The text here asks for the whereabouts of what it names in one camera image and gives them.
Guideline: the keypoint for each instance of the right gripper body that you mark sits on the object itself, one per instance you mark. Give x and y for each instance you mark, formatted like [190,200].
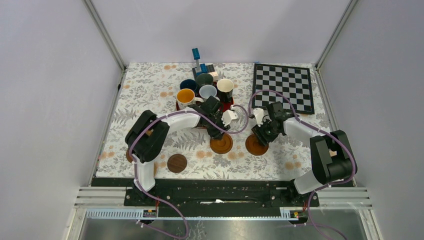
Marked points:
[266,133]

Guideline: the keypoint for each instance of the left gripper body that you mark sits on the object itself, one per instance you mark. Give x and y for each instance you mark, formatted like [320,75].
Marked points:
[217,120]

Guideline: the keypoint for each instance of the dark brown wooden coaster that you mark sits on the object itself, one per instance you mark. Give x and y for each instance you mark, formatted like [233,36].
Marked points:
[177,163]

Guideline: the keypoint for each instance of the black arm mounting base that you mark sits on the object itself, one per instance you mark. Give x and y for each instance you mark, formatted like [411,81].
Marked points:
[228,198]

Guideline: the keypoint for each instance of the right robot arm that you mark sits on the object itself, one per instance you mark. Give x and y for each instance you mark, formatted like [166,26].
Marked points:
[330,153]

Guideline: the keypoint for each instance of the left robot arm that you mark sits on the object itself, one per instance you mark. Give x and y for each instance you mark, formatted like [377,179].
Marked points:
[147,136]

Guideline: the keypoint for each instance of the red round tray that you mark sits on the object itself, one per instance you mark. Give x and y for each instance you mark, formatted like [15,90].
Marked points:
[223,106]

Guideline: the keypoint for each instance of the light blue mug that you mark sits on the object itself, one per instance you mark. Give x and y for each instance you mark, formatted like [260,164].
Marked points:
[207,91]

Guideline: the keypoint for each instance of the black mug cream inside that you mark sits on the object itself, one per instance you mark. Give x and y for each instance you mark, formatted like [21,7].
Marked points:
[225,89]

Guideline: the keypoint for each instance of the patterned mug orange inside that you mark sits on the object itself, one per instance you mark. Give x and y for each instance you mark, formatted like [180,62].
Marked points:
[186,97]

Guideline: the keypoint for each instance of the dark green mug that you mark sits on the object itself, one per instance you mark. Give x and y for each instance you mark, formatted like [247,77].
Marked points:
[204,79]

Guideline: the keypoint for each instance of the dark blue mug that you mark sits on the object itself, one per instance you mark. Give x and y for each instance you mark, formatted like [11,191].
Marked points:
[189,84]

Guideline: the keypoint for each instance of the blue and black block toy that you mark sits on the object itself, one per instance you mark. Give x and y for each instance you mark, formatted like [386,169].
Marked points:
[202,68]

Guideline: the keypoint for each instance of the floral tablecloth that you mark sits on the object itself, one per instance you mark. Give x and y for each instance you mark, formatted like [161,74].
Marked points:
[154,86]

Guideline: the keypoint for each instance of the black and white chessboard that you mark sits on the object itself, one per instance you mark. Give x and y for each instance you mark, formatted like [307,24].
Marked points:
[292,82]

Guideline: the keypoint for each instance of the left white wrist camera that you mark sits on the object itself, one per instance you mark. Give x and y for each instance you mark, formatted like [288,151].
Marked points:
[228,116]

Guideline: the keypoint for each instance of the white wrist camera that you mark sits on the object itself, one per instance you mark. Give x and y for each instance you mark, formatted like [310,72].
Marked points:
[260,116]
[228,116]

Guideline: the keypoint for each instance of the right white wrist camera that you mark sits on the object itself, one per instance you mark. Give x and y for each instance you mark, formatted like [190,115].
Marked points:
[260,116]

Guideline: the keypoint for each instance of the aluminium rail frame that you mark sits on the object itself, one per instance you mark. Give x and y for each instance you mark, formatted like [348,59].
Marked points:
[333,198]

